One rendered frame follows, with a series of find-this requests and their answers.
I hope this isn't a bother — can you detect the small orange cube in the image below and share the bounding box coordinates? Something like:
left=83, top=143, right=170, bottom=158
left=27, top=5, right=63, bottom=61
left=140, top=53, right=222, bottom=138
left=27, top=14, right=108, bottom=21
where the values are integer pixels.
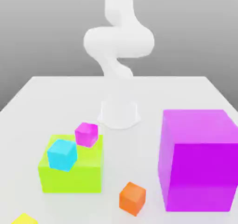
left=119, top=181, right=147, bottom=217

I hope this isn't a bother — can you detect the large purple box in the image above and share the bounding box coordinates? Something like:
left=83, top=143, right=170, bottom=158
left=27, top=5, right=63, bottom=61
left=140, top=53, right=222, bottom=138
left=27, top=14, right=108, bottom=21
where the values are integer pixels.
left=158, top=109, right=238, bottom=212

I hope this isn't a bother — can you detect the small magenta cube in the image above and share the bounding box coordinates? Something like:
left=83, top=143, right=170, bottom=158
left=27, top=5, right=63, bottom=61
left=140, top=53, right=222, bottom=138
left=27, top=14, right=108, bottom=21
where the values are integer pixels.
left=74, top=122, right=99, bottom=148

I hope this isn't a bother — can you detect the large lime green box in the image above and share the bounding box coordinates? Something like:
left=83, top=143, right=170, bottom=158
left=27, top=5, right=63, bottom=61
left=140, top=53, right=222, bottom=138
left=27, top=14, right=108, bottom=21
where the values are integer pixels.
left=38, top=134, right=104, bottom=194

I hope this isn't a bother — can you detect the small cyan cube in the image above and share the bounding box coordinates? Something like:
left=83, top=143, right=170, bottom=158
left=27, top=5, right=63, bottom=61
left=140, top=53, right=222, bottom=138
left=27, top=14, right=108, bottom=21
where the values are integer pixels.
left=46, top=138, right=78, bottom=172

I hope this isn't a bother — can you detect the small yellow cube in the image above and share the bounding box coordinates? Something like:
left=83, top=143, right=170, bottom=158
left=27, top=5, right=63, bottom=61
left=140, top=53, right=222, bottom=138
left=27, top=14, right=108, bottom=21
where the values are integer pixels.
left=11, top=212, right=39, bottom=224

